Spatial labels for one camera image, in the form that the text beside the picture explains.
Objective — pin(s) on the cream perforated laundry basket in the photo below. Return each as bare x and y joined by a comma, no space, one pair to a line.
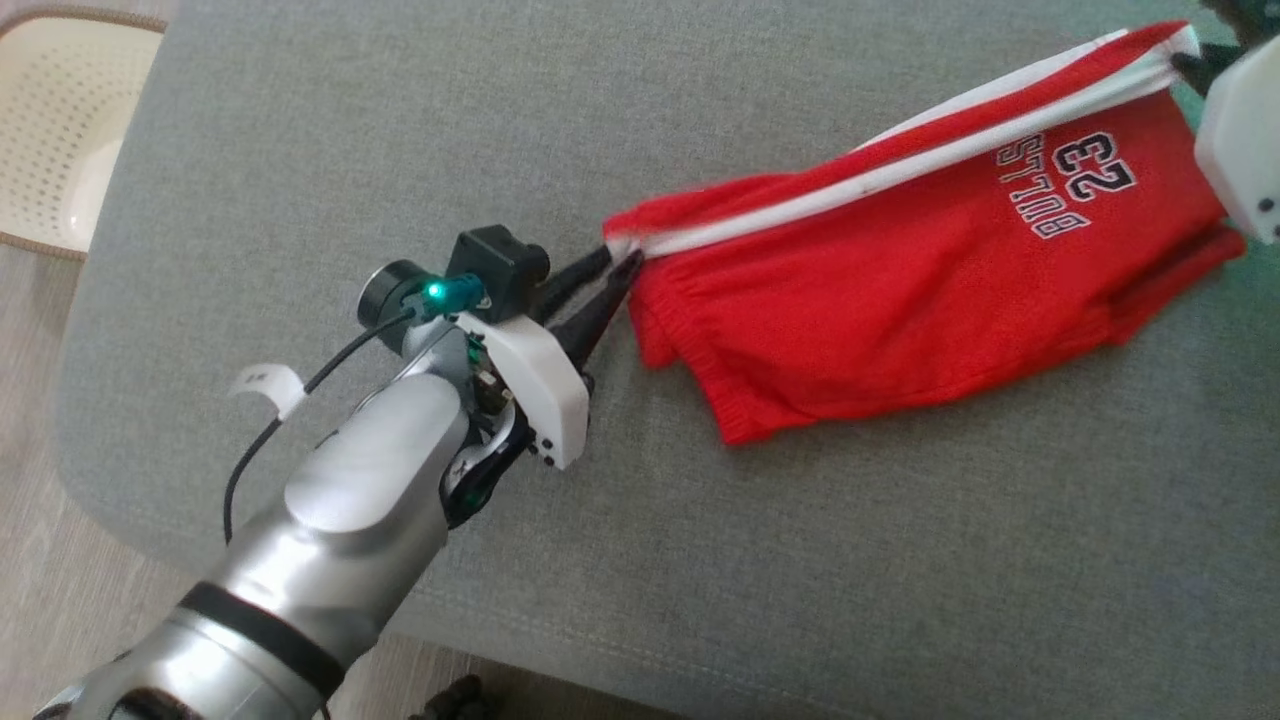
60,130

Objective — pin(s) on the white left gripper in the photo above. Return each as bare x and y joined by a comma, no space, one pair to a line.
545,390

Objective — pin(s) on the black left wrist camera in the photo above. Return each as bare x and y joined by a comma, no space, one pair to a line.
495,260

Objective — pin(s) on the blue left camera connector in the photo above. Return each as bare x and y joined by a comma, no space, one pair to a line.
445,295

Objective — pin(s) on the red white basketball shorts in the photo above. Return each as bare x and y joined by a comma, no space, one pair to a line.
900,300

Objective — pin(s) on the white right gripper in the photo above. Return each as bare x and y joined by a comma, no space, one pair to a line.
1250,140

